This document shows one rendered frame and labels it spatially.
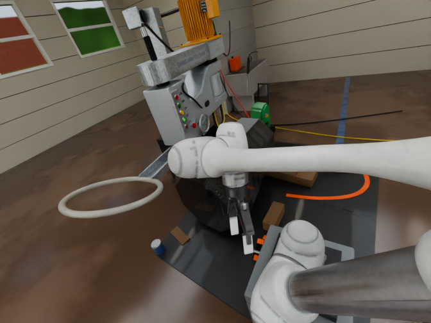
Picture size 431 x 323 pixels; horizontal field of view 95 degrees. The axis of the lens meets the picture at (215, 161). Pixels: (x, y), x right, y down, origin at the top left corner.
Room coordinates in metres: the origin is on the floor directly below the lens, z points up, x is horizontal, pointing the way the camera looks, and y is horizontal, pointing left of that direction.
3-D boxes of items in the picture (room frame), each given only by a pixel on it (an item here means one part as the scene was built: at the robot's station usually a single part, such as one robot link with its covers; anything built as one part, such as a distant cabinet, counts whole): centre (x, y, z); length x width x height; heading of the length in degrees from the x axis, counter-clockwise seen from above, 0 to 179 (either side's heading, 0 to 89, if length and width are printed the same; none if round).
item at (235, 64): (4.93, -1.05, 0.99); 0.50 x 0.22 x 0.33; 142
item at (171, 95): (1.30, 0.14, 1.37); 0.08 x 0.03 x 0.28; 147
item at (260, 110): (3.13, -0.94, 0.43); 0.35 x 0.35 x 0.87; 32
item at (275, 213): (1.30, -0.43, 0.07); 0.30 x 0.12 x 0.12; 137
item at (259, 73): (4.90, -1.29, 0.43); 1.30 x 0.62 x 0.86; 142
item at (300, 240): (0.42, -0.24, 1.00); 0.18 x 0.16 x 0.22; 132
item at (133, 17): (2.37, 0.37, 2.00); 0.20 x 0.18 x 0.15; 47
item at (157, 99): (1.48, 0.16, 1.32); 0.36 x 0.22 x 0.45; 147
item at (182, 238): (1.43, 0.59, 0.02); 0.25 x 0.10 x 0.01; 34
